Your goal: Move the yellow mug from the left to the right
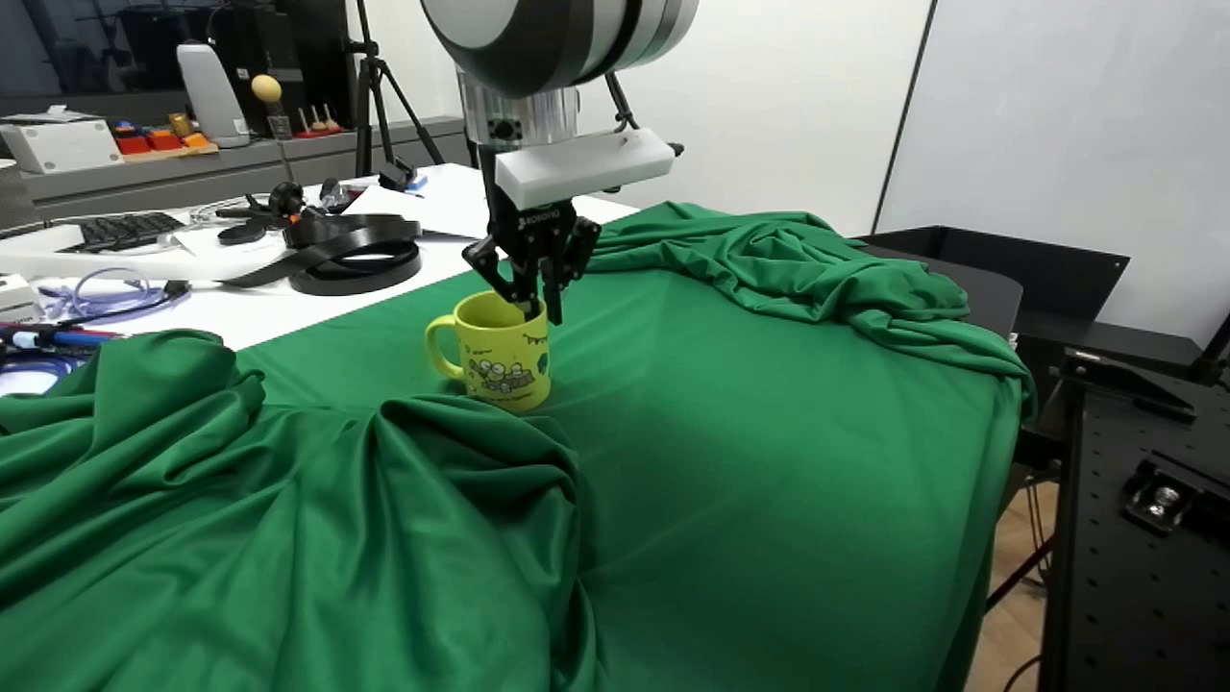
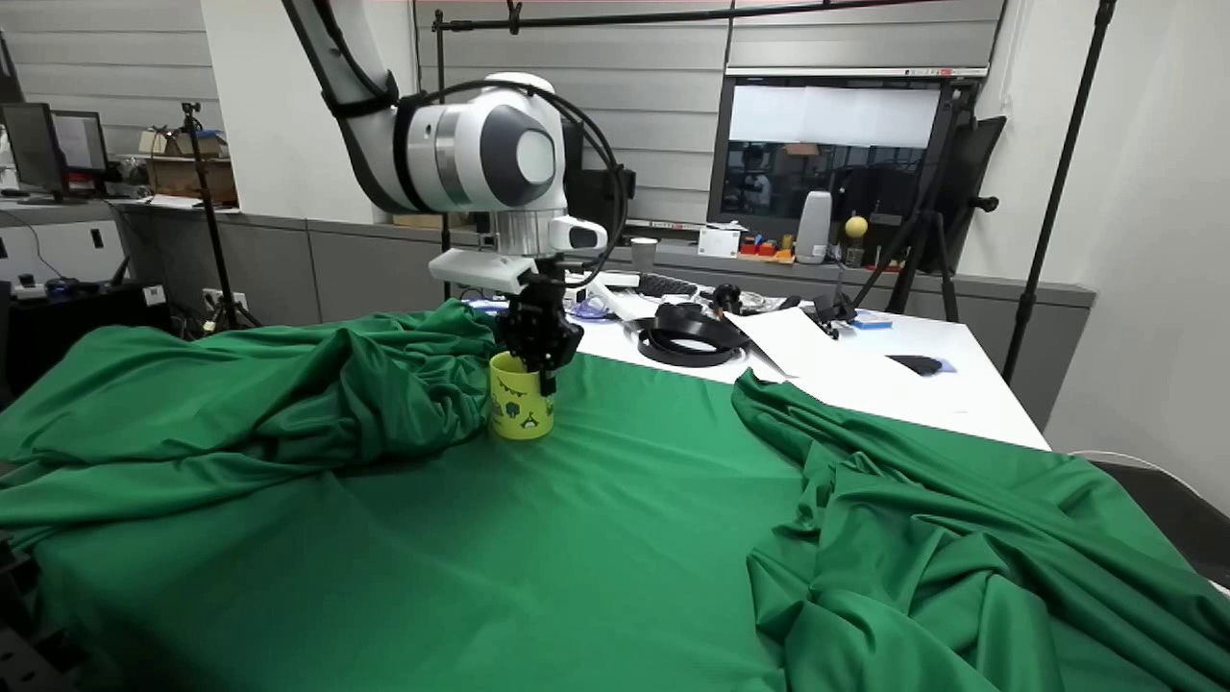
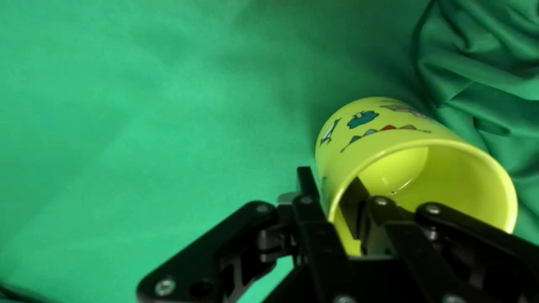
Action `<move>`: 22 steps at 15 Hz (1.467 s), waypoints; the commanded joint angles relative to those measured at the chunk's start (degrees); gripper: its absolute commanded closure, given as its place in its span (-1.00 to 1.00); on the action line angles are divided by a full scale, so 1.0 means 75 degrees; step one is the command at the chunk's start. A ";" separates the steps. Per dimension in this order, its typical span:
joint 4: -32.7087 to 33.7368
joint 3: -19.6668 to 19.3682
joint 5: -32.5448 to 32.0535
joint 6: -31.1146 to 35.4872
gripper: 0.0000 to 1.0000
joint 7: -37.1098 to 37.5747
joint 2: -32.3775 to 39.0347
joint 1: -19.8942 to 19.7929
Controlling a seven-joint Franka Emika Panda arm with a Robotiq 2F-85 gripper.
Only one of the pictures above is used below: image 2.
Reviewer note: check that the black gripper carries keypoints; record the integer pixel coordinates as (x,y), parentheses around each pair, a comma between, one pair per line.
(538,321)

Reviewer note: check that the yellow printed mug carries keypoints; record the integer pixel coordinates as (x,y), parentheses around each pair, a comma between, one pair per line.
(520,412)

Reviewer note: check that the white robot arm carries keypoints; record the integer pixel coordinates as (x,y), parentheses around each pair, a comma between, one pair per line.
(473,157)

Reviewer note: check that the green cloth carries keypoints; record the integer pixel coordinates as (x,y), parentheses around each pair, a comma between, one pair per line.
(514,551)

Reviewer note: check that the white table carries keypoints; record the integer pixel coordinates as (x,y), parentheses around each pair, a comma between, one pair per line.
(330,270)

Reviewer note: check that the white box device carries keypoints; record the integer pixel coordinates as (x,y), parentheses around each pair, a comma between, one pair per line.
(719,240)

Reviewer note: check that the white paper sheet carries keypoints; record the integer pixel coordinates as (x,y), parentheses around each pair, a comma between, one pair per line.
(788,339)

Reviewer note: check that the grey white speaker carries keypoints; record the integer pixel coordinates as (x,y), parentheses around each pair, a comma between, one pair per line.
(812,229)

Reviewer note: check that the black desk stand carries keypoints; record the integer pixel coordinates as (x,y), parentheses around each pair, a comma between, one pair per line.
(843,302)

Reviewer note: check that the yellow ball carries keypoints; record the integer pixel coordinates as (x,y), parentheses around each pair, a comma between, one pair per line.
(854,229)

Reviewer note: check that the brown cardboard box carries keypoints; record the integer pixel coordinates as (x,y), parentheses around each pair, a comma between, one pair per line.
(193,178)

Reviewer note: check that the white cabinet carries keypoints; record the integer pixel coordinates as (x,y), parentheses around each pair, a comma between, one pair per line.
(58,252)

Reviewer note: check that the black computer monitor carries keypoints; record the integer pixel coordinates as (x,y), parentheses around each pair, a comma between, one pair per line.
(42,144)

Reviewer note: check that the black light stand pole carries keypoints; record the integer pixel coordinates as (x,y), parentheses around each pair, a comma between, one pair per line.
(1058,193)

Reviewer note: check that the slim black camera tripod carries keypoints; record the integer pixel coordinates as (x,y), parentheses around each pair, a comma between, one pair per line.
(213,217)

